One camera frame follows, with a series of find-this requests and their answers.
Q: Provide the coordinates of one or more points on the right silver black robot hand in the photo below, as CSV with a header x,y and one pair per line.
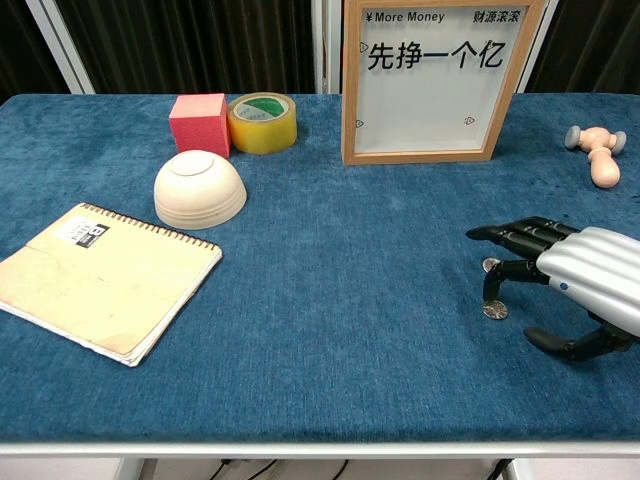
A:
x,y
590,270

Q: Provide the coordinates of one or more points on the silver coin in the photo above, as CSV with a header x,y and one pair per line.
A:
x,y
496,312
487,263

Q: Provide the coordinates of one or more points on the wooden toy hammer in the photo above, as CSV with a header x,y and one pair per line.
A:
x,y
602,160

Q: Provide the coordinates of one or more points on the black pleated curtain panel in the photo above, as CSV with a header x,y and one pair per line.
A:
x,y
175,45
590,45
20,50

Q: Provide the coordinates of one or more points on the blue table mat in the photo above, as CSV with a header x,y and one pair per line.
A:
x,y
320,310

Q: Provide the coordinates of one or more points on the yellow packing tape roll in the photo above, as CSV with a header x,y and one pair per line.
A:
x,y
260,136

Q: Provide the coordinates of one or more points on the cream upturned bowl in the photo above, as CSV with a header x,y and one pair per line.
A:
x,y
200,195

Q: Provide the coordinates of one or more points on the red foam cube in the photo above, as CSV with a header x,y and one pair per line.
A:
x,y
200,125

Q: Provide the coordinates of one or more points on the beige spiral notebook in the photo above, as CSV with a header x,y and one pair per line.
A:
x,y
110,285

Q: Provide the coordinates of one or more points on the white partition post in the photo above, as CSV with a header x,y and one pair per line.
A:
x,y
524,85
62,50
320,45

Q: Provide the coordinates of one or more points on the wooden framed coin bank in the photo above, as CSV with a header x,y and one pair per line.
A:
x,y
350,100

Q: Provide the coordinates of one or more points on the white table frame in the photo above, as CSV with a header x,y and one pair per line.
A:
x,y
320,450

